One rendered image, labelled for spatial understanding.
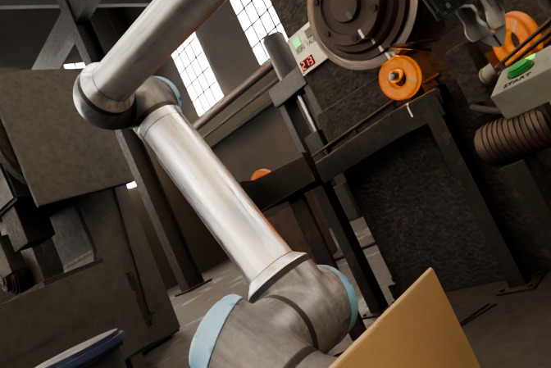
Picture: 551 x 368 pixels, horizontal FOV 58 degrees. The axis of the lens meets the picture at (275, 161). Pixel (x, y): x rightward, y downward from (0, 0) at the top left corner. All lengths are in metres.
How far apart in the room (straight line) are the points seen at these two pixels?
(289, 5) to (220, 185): 1.39
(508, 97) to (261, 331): 0.54
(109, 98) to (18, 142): 2.81
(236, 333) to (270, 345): 0.06
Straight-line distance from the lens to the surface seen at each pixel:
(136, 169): 8.52
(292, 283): 0.94
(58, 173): 3.82
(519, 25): 1.46
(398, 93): 1.84
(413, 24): 1.78
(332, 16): 1.86
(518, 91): 0.87
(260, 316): 0.86
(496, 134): 1.53
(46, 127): 3.94
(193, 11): 0.84
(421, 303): 0.80
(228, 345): 0.83
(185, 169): 1.05
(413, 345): 0.76
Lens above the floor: 0.55
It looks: 6 degrees up
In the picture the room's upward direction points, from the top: 25 degrees counter-clockwise
